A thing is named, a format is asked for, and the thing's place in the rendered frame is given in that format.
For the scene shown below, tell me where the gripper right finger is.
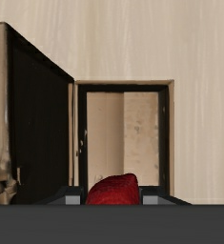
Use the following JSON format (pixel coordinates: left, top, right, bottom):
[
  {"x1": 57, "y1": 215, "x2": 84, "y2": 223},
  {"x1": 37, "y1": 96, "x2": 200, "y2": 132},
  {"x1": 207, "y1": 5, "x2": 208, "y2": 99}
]
[{"x1": 139, "y1": 186, "x2": 192, "y2": 206}]

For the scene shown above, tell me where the wooden box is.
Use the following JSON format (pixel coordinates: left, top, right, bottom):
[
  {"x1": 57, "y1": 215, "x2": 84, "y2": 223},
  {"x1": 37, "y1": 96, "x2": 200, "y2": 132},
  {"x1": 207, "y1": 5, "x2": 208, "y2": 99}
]
[{"x1": 68, "y1": 79, "x2": 175, "y2": 206}]

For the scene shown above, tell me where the red strawberry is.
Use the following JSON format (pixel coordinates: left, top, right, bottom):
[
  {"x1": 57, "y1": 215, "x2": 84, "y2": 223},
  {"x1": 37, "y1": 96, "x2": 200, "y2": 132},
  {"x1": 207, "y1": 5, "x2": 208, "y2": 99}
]
[{"x1": 85, "y1": 173, "x2": 141, "y2": 206}]

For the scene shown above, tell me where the wooden box lid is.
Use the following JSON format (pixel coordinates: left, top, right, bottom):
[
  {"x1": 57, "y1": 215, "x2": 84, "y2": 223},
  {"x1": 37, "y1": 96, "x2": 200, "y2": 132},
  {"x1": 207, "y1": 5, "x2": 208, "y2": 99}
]
[{"x1": 0, "y1": 21, "x2": 75, "y2": 206}]

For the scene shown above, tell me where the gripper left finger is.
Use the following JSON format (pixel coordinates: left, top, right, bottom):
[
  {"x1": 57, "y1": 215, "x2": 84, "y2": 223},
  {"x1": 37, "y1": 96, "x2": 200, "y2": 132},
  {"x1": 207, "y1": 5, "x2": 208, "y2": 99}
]
[{"x1": 36, "y1": 186, "x2": 85, "y2": 206}]

